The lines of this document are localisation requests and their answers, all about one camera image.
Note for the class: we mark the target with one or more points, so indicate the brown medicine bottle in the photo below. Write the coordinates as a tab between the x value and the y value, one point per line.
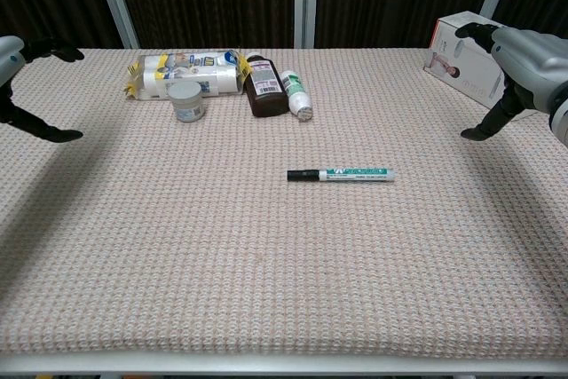
266	90

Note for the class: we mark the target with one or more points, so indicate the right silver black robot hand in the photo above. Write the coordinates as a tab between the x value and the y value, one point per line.
532	64

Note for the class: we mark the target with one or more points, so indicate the white cardboard lamp box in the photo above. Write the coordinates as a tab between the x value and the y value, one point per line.
470	68

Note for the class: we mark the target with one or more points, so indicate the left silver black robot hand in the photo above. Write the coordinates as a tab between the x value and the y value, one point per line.
11	59

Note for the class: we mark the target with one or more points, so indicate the green white marker pen body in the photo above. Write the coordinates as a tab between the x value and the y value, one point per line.
359	175

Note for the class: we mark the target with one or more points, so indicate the small black cap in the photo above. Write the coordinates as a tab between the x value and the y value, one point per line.
302	175

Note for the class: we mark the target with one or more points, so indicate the pink woven tablecloth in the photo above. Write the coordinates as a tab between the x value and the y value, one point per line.
248	241

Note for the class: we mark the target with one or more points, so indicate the small white jar grey lid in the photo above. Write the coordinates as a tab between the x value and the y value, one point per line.
187	104

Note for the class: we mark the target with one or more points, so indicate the white bottle green label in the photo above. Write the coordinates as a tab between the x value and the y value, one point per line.
298	95

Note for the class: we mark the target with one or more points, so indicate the plastic pack of white rolls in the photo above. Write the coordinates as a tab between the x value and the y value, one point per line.
186	68

